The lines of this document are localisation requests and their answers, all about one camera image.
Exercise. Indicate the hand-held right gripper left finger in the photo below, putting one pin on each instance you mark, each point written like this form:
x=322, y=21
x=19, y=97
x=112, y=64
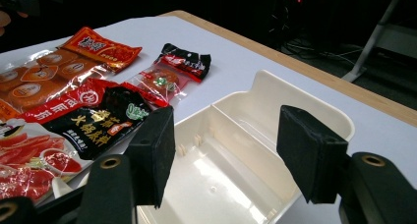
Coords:
x=150, y=158

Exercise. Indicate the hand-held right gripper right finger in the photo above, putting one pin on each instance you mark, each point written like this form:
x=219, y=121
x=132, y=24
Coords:
x=311, y=155

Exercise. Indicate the black and red seasoning packet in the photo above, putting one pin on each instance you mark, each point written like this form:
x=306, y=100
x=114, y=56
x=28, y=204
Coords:
x=95, y=125

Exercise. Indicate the large orange hot pot packet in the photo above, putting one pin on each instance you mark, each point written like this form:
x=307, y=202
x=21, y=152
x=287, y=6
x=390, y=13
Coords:
x=49, y=76

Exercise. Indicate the white plastic storage box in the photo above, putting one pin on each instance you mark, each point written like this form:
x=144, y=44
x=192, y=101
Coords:
x=229, y=171

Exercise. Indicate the white packet with meat picture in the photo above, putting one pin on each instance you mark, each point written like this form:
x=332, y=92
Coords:
x=29, y=165

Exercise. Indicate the small clear packet red edges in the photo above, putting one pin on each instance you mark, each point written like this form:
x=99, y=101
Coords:
x=160, y=81

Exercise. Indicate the small black and red packet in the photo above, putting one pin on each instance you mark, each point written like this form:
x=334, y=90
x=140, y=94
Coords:
x=187, y=62

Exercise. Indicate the white table sheet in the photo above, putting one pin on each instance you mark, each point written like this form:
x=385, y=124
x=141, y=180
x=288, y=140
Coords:
x=249, y=53

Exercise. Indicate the white metal stand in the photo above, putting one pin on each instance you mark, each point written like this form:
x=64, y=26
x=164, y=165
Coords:
x=370, y=40

